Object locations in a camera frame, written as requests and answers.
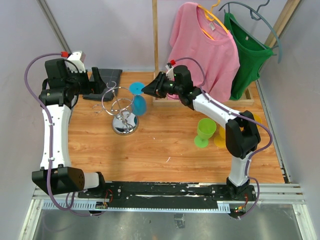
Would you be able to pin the green t-shirt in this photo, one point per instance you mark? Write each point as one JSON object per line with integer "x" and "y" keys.
{"x": 251, "y": 53}

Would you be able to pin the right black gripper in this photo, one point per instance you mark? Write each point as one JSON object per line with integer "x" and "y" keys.
{"x": 155, "y": 87}

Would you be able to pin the orange clothes hanger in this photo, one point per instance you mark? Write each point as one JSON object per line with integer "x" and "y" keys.
{"x": 211, "y": 17}

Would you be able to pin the pink t-shirt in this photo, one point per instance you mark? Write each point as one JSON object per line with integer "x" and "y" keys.
{"x": 209, "y": 52}

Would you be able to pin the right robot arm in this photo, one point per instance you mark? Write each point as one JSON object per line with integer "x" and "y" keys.
{"x": 241, "y": 133}

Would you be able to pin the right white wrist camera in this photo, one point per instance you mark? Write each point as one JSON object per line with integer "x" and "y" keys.
{"x": 170, "y": 67}

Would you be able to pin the orange wine glass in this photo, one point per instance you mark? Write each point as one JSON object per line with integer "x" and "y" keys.
{"x": 258, "y": 119}
{"x": 220, "y": 139}

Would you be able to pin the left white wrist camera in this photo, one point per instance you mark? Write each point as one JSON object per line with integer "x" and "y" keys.
{"x": 77, "y": 58}

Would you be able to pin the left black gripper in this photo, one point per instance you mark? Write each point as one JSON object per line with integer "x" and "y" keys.
{"x": 96, "y": 87}

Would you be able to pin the blue wine glass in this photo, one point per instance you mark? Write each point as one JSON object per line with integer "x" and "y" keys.
{"x": 139, "y": 103}

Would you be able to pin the chrome wine glass rack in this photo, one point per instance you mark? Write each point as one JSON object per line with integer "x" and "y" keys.
{"x": 121, "y": 108}

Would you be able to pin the aluminium frame post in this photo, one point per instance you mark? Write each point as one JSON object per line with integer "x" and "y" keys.
{"x": 44, "y": 6}

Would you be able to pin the grey-blue clothes hanger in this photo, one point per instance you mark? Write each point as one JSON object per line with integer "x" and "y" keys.
{"x": 255, "y": 15}

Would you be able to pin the wooden clothes rack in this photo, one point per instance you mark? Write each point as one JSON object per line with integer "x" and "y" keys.
{"x": 164, "y": 14}

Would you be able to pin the dark grey folded cloth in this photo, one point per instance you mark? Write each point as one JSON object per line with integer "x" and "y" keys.
{"x": 111, "y": 77}

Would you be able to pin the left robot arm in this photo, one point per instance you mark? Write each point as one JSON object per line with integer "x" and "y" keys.
{"x": 66, "y": 79}

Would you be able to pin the green wine glass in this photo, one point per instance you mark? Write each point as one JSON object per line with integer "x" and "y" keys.
{"x": 206, "y": 128}

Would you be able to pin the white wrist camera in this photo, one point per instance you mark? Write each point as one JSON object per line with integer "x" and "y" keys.
{"x": 77, "y": 58}
{"x": 170, "y": 67}

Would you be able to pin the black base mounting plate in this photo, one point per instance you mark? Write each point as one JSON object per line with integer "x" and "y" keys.
{"x": 168, "y": 195}

